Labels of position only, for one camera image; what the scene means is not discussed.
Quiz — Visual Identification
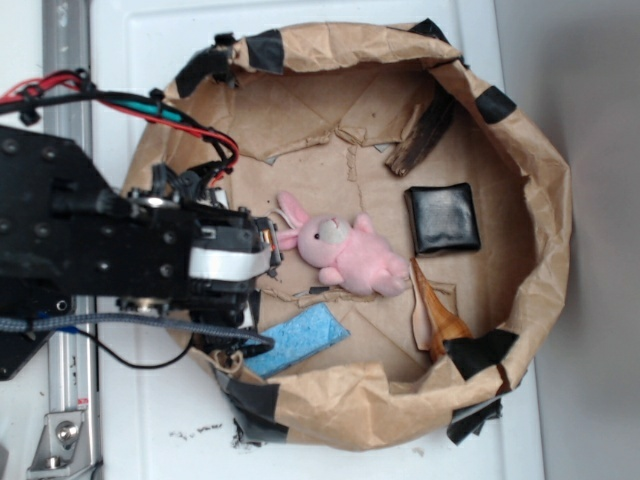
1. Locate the pink plush bunny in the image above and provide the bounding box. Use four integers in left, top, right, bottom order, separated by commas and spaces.
277, 192, 410, 297

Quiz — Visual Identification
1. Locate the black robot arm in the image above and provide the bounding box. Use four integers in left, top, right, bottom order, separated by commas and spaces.
1, 127, 281, 380

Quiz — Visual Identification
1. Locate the aluminium extrusion rail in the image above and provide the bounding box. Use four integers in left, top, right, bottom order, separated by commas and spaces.
42, 1, 104, 479

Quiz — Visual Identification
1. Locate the metal corner bracket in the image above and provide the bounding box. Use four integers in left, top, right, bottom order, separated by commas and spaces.
26, 410, 91, 479

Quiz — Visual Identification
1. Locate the white plastic bin lid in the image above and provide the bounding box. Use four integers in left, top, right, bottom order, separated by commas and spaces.
89, 1, 544, 479

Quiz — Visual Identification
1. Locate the crumpled brown paper bag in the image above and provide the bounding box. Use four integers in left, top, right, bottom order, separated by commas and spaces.
164, 21, 571, 451

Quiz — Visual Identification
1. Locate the blue sponge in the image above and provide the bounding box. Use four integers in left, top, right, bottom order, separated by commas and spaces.
244, 303, 350, 378

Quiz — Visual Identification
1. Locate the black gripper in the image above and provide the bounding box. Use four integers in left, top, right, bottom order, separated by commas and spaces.
117, 164, 281, 350

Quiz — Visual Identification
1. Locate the red black cable bundle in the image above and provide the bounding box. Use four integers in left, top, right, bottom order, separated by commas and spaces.
0, 69, 240, 186

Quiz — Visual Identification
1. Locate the brown spiral seashell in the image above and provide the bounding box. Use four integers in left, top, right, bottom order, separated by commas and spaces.
410, 258, 473, 363

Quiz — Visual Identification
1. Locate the dark wood piece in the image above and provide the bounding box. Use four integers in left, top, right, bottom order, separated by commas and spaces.
386, 84, 456, 176

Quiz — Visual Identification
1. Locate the black square cushion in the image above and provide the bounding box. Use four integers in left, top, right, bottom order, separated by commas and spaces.
404, 183, 481, 256

